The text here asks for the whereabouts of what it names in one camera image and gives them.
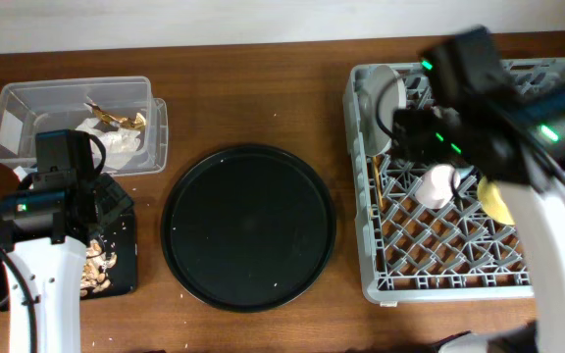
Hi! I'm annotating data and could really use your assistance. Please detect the grey dishwasher rack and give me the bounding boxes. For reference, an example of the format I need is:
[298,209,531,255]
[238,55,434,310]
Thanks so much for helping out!
[343,64,565,307]

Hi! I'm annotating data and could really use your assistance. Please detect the round black serving tray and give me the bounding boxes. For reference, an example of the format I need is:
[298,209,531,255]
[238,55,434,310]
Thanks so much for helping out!
[160,144,336,313]

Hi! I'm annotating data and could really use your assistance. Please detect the food scraps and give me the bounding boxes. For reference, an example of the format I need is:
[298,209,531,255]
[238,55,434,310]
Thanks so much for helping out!
[79,239,118,298]

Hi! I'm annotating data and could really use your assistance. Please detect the clear plastic waste bin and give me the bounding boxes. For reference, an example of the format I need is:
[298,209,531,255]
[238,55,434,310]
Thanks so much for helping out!
[0,76,169,177]

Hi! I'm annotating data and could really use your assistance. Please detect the yellow plastic bowl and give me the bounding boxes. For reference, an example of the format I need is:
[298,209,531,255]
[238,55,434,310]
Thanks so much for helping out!
[477,176,515,226]

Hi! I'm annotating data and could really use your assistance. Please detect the grey plate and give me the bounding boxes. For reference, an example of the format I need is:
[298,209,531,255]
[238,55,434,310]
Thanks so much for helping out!
[358,65,406,157]

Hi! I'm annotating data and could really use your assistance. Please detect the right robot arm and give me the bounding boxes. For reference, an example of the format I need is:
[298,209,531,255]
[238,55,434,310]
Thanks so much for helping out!
[387,26,565,352]

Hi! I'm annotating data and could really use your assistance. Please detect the wooden chopstick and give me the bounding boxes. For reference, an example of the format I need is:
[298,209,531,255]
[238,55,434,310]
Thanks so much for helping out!
[371,156,385,211]

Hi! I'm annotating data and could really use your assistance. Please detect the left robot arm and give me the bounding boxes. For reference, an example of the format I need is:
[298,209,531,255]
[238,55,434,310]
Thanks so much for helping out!
[0,171,138,352]

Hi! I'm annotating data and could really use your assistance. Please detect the pink plastic cup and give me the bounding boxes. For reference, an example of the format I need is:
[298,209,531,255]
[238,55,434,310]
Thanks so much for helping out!
[414,164,461,209]

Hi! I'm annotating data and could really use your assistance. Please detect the gold snack wrapper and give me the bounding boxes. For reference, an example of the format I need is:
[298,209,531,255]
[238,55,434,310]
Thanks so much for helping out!
[84,99,147,131]

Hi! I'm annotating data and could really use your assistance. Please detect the black rectangular tray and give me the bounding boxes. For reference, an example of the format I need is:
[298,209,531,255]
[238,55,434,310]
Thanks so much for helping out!
[0,205,139,312]

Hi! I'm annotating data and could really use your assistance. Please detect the white napkin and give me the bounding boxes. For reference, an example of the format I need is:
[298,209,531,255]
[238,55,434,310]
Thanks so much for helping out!
[76,118,141,170]

